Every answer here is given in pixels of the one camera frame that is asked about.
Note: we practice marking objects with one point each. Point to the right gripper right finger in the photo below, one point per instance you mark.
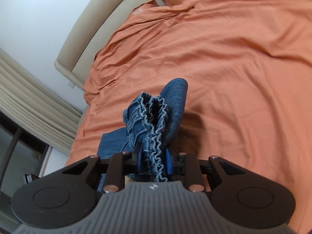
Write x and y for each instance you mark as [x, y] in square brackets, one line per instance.
[237, 194]

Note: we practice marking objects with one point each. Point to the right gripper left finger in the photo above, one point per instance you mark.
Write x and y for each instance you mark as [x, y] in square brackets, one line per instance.
[70, 194]

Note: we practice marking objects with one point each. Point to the blue denim jeans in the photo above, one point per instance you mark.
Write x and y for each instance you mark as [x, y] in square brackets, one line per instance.
[151, 125]

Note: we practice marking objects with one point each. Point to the dark framed window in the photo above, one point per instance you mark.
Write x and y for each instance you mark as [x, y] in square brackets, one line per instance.
[21, 154]

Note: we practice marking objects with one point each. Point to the beige curtain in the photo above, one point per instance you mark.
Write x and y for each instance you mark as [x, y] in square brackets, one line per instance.
[35, 108]

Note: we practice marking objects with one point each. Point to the beige upholstered headboard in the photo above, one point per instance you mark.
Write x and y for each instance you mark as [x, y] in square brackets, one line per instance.
[90, 33]

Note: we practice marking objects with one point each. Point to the orange bed duvet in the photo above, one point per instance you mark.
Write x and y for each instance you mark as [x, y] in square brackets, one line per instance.
[248, 68]

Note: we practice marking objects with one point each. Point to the white wall switch plate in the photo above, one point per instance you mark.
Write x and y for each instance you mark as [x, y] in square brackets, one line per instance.
[70, 84]

